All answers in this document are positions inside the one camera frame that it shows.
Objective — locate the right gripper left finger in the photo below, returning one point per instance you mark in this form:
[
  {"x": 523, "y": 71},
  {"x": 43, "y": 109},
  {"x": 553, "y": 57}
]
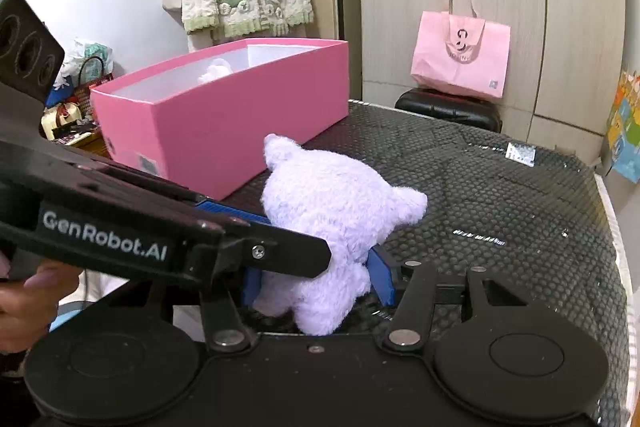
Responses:
[{"x": 139, "y": 350}]

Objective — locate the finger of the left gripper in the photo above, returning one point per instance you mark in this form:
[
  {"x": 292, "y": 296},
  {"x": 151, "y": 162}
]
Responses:
[
  {"x": 211, "y": 206},
  {"x": 265, "y": 246}
]

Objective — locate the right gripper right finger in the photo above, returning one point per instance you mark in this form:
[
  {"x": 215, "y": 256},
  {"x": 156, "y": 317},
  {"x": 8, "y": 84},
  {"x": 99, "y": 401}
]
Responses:
[{"x": 487, "y": 348}]

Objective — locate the purple plush toy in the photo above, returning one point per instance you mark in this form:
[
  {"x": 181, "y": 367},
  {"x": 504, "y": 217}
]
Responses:
[{"x": 346, "y": 203}]

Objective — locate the white mesh bath pouf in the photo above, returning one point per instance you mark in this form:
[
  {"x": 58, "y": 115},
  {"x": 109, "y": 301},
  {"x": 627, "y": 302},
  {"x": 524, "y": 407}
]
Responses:
[{"x": 217, "y": 69}]

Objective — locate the person's left hand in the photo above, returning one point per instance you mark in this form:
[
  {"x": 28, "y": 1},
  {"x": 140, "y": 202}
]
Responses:
[{"x": 29, "y": 307}]

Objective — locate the pink cardboard box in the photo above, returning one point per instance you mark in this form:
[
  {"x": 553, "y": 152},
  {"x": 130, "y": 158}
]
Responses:
[{"x": 209, "y": 137}]

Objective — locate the blue flower bouquet box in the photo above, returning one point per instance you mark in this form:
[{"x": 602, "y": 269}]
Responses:
[{"x": 62, "y": 89}]

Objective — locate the woven basket bag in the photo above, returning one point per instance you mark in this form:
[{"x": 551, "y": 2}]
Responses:
[{"x": 85, "y": 86}]

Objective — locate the black honeycomb table mat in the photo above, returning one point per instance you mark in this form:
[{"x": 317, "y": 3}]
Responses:
[{"x": 543, "y": 227}]

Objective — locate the small foil packet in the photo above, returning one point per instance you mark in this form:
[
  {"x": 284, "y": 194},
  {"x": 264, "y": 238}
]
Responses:
[{"x": 524, "y": 154}]

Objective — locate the black suitcase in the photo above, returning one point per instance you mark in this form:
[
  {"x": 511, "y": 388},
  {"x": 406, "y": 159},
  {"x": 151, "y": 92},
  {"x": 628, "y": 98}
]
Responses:
[{"x": 471, "y": 112}]

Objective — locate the colourful hanging bag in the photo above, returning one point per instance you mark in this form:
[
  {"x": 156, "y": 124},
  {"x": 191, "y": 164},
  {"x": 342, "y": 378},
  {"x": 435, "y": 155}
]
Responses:
[{"x": 623, "y": 134}]

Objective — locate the pink tote bag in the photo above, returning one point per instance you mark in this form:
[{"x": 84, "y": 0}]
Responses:
[{"x": 461, "y": 55}]

